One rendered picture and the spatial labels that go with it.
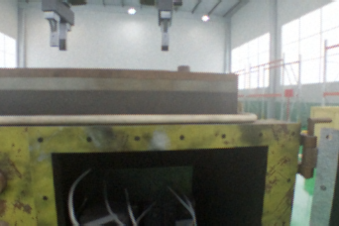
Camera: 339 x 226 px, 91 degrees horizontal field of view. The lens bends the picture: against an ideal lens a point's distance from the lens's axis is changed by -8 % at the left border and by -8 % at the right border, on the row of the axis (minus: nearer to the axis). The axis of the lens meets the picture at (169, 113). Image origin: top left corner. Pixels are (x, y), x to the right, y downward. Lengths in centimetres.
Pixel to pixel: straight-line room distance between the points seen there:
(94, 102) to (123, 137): 13
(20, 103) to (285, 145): 68
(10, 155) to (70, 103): 17
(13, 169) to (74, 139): 15
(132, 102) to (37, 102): 23
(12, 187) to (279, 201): 65
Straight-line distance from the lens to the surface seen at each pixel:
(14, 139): 48
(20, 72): 55
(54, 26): 73
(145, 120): 40
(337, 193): 59
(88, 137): 41
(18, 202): 52
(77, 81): 49
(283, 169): 57
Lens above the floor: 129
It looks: 5 degrees down
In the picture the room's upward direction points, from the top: 1 degrees clockwise
